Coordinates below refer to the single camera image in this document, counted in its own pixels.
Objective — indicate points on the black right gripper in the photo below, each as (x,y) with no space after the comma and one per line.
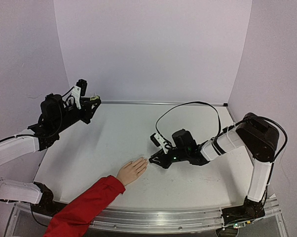
(165,158)

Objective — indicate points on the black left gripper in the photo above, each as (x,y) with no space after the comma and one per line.
(86,110)

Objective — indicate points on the yellow nail polish bottle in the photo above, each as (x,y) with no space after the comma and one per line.
(94,97)

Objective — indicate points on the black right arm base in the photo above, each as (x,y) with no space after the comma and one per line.
(248,211)

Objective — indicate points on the red sleeved forearm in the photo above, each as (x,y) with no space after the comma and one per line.
(75,218)

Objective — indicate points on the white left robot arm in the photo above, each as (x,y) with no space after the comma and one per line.
(56,116)

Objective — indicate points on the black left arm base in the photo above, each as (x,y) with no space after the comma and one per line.
(46,206)

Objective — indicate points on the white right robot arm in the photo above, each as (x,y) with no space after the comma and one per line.
(254,137)

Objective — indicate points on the mannequin hand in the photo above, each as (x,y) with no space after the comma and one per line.
(132,171)

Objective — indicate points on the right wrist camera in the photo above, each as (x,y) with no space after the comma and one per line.
(161,142)

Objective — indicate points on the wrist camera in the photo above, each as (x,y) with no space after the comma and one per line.
(161,142)
(78,91)

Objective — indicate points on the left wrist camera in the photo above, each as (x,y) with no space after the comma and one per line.
(78,91)

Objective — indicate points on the aluminium table edge rail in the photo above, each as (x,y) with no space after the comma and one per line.
(196,222)

